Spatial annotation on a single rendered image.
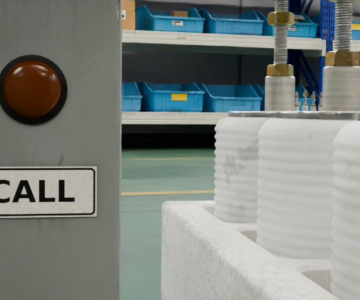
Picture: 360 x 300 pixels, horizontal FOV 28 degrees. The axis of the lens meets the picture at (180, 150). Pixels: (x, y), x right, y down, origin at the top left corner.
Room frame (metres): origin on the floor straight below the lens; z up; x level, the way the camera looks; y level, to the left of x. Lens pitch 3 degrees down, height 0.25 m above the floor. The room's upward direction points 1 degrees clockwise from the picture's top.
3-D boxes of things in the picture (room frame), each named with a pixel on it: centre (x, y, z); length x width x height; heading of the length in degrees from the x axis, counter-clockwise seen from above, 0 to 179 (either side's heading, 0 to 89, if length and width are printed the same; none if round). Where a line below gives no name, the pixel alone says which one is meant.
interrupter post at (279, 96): (0.53, -0.07, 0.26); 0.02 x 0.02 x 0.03
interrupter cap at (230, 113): (0.53, -0.07, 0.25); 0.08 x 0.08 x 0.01
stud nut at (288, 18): (0.53, -0.07, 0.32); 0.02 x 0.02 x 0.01; 30
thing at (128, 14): (4.92, 0.47, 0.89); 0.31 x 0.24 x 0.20; 17
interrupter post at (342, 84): (0.42, -0.09, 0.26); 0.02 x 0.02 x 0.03
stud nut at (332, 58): (0.42, -0.09, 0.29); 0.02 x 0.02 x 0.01; 82
